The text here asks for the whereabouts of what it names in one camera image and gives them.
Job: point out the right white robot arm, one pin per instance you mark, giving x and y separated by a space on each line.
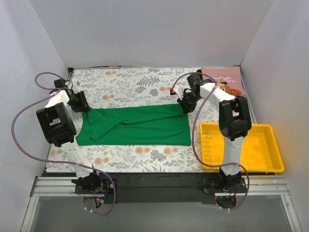
234 122

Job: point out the aluminium mounting rail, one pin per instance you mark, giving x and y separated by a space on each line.
62 186

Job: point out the pink folded t shirt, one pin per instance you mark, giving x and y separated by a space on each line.
229 79

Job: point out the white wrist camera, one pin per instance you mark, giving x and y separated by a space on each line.
177 91
75 87

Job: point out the green t shirt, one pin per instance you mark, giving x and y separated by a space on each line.
144 125

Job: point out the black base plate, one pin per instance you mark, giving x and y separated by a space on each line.
205 196

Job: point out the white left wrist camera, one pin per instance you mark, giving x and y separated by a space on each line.
75 87

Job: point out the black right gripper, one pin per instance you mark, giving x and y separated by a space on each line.
186 105

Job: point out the yellow plastic tray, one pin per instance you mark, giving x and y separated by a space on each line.
260 152

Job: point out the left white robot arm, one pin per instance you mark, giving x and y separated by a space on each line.
59 130

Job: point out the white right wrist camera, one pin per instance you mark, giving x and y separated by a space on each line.
177 91

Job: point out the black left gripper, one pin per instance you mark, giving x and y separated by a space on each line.
82 104

